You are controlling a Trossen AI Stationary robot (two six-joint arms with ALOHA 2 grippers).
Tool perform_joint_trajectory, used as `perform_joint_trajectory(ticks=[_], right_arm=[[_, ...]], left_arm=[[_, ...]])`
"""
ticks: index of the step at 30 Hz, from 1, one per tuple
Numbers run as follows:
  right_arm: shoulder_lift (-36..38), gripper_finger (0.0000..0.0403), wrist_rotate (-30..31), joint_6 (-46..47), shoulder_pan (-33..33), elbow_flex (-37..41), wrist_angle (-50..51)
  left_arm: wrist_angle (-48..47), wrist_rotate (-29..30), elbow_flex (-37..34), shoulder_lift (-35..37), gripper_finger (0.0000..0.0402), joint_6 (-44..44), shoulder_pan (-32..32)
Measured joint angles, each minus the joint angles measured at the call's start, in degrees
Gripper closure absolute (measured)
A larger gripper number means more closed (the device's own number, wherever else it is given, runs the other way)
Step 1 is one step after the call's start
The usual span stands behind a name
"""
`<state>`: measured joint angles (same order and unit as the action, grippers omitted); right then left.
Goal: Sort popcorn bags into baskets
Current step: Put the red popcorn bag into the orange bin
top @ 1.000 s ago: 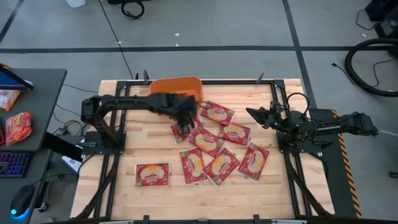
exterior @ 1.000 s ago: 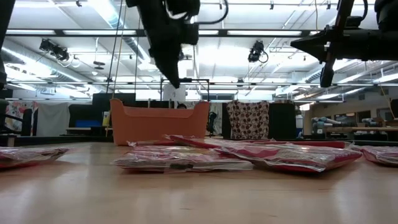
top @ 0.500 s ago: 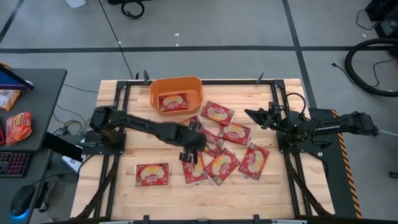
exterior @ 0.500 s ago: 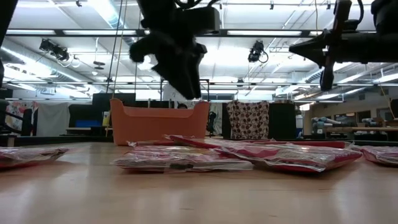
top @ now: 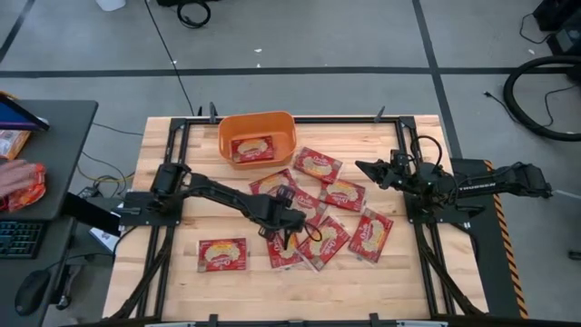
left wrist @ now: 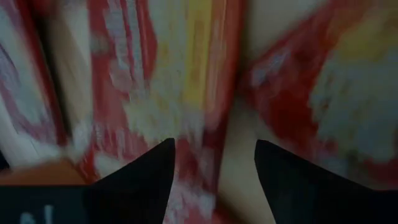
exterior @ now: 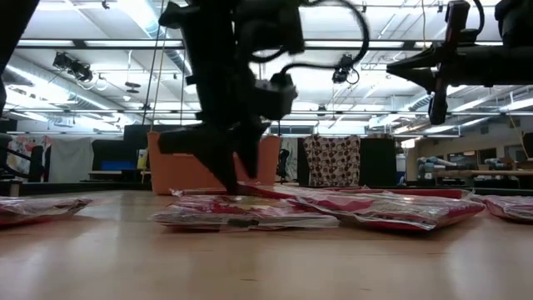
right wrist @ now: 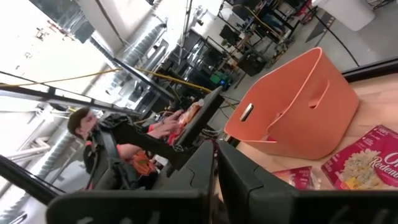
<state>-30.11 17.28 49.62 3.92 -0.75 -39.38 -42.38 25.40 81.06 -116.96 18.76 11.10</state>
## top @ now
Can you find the person's hand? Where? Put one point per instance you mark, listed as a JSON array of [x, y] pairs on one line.
[[16, 175]]

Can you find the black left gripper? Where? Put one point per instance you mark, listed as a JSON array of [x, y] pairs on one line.
[[281, 215]]

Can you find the black keyboard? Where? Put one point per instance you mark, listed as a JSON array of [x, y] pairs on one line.
[[18, 238]]

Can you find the orange plastic basket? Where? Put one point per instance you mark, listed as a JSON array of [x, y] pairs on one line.
[[283, 129]]

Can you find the black caster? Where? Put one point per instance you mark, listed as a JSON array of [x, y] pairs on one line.
[[575, 255]]

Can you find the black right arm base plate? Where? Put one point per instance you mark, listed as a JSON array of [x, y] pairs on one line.
[[447, 217]]

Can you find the white bucket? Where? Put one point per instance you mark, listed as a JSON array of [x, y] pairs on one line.
[[110, 3]]

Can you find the laptop with purple screen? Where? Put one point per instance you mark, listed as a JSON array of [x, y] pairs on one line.
[[13, 118]]

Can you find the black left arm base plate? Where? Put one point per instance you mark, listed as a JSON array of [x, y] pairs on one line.
[[131, 203]]

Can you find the black box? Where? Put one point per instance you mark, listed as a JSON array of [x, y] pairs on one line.
[[91, 213]]

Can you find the black computer mouse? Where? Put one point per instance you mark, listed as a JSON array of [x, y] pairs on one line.
[[32, 293]]

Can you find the red popcorn bag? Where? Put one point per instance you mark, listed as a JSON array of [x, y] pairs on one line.
[[342, 195], [222, 254], [318, 165], [324, 247], [314, 206], [252, 149], [270, 182], [371, 234], [283, 257]]

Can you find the dark grey desk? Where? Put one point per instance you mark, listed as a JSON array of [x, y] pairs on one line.
[[59, 150]]

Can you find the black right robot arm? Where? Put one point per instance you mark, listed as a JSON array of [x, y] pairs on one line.
[[499, 181]]

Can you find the black aluminium table frame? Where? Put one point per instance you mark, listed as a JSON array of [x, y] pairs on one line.
[[345, 120]]

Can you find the orange snack packet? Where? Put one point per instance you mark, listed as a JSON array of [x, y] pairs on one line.
[[11, 143]]

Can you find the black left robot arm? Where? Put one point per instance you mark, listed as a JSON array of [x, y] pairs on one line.
[[218, 191]]

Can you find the black equipment case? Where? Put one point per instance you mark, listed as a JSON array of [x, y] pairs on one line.
[[563, 18]]

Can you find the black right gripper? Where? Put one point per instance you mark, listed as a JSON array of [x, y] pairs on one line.
[[398, 171]]

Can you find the black hazard striped platform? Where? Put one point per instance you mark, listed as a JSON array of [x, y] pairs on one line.
[[490, 254]]

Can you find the orange snack bag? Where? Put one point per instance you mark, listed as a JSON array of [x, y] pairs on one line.
[[32, 196]]

